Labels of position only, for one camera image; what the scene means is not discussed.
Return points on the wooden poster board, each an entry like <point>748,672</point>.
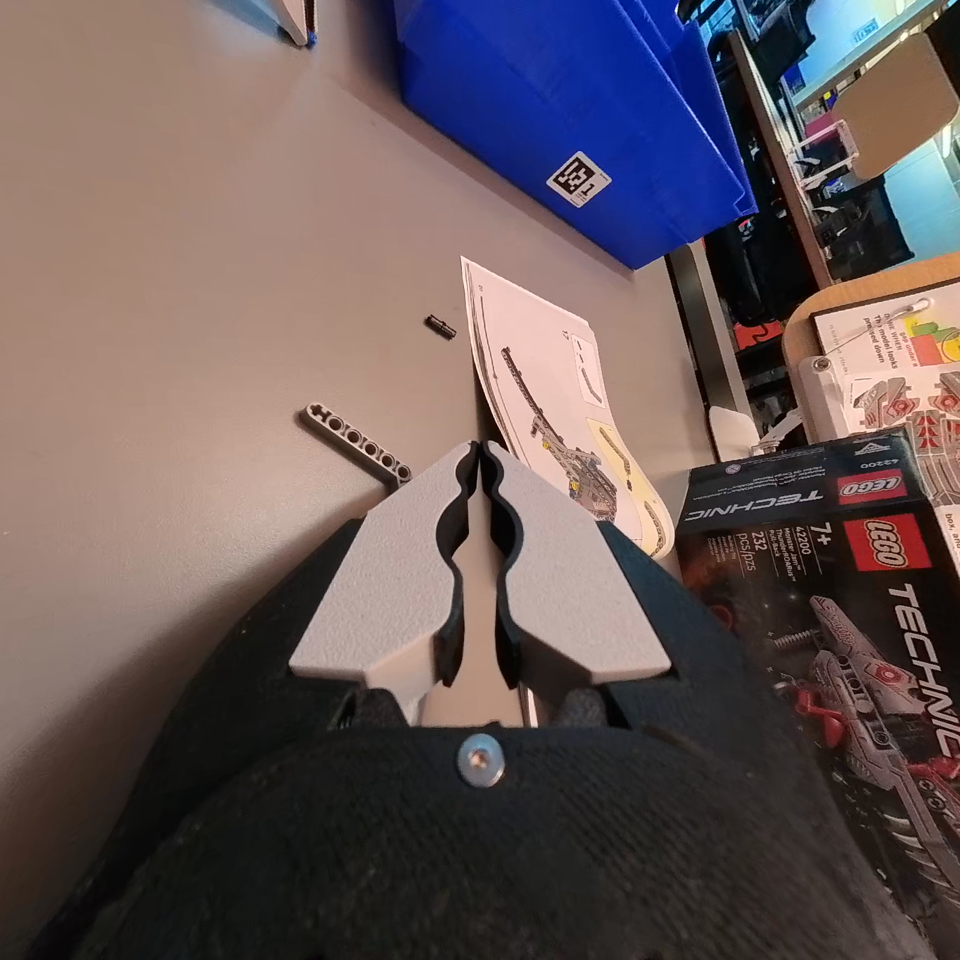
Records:
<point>796,352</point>

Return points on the white board stand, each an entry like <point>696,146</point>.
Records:
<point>731,435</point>

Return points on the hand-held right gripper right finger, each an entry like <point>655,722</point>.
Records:
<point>577,600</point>

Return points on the stack of blue storage bins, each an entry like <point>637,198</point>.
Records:
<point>525,97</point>

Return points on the plain wooden board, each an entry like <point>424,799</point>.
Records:
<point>900,112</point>

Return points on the black lego pin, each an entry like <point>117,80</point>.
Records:
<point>441,327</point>

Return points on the open instruction booklet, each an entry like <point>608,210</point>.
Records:
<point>540,352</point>

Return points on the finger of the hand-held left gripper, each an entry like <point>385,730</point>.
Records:
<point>277,11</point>

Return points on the white instruction poster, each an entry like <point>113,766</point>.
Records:
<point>862,337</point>

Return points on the long grey lego beam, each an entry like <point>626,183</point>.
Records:
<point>352,439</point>

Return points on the black lego set box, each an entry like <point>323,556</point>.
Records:
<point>825,675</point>

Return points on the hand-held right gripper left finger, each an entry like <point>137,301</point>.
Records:
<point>375,592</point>

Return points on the clear acrylic stand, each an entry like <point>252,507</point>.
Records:
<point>825,146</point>

